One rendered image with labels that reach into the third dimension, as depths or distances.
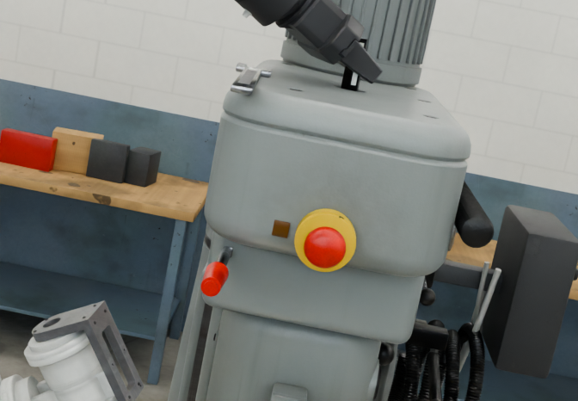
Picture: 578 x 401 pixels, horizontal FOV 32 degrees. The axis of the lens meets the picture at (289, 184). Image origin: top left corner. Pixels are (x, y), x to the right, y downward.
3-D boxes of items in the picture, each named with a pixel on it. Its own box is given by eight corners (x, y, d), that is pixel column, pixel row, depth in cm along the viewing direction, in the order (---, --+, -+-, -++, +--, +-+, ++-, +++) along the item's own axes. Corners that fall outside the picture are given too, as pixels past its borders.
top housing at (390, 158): (448, 292, 101) (484, 136, 98) (191, 240, 101) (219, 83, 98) (415, 198, 147) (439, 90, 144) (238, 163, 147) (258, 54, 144)
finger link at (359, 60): (366, 87, 119) (329, 52, 117) (384, 66, 119) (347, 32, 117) (371, 89, 118) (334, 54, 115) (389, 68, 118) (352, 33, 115)
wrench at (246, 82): (261, 98, 93) (262, 89, 93) (218, 89, 93) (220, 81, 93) (271, 75, 117) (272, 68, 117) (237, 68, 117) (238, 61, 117)
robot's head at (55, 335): (46, 435, 86) (123, 416, 84) (3, 348, 84) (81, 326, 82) (76, 397, 92) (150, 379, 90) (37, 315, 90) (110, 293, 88)
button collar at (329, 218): (349, 278, 99) (361, 219, 98) (289, 265, 99) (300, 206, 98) (348, 272, 101) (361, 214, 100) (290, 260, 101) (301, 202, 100)
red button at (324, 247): (341, 274, 96) (349, 234, 95) (299, 266, 96) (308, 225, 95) (341, 265, 99) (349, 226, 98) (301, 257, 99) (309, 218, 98)
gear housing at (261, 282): (412, 351, 112) (432, 265, 110) (196, 307, 112) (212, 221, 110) (396, 269, 145) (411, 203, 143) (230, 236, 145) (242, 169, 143)
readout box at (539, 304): (556, 383, 146) (592, 244, 142) (494, 370, 146) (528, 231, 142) (530, 336, 165) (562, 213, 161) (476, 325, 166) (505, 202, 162)
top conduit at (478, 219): (489, 251, 103) (497, 219, 102) (449, 243, 103) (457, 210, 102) (445, 174, 147) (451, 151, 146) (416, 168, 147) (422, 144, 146)
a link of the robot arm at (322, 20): (293, 68, 124) (221, 3, 119) (344, 8, 124) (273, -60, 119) (324, 83, 112) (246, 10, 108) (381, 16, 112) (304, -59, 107)
